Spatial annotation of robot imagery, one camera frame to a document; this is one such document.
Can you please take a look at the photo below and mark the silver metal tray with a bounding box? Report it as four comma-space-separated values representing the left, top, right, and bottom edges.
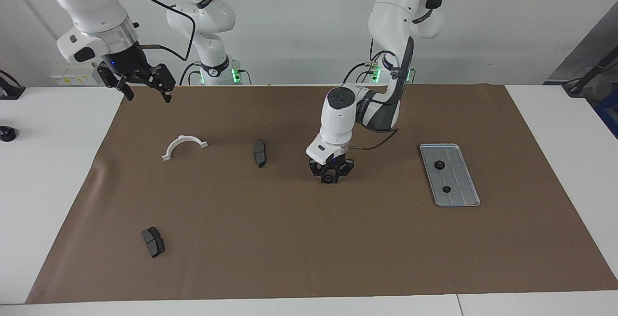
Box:
419, 143, 481, 207

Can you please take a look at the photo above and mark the brown paper table mat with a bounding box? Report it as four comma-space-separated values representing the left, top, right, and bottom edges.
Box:
25, 83, 618, 304

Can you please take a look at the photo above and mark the dark grey brake pad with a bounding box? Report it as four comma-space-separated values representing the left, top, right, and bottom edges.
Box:
141, 227, 166, 259
253, 139, 267, 168

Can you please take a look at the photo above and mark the black table clamp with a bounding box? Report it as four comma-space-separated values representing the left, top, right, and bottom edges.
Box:
0, 70, 26, 100

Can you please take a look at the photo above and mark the black stand leg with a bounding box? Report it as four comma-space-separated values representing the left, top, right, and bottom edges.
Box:
562, 46, 618, 97

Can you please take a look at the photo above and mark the blue crate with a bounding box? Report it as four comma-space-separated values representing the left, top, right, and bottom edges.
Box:
594, 92, 618, 138

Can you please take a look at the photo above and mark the black right base cable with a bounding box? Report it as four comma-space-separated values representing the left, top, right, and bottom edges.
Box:
180, 61, 201, 86

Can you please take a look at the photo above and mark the black base cable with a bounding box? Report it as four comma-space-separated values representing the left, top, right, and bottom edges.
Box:
180, 61, 201, 86
343, 51, 387, 84

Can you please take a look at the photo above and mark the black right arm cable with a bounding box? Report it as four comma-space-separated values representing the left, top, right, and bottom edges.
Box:
138, 0, 196, 62

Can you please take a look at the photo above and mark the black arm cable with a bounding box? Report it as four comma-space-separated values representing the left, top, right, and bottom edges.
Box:
138, 0, 196, 62
350, 41, 416, 151

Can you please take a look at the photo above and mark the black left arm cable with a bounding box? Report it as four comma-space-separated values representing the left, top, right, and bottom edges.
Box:
350, 41, 416, 151

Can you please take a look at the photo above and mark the white half-ring plastic clamp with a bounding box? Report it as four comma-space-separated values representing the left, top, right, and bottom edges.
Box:
162, 135, 209, 162

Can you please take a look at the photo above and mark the white wall socket box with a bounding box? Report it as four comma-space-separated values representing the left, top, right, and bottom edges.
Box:
50, 68, 104, 86

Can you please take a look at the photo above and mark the black left base cable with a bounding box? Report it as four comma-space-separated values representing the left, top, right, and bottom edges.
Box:
343, 51, 387, 84

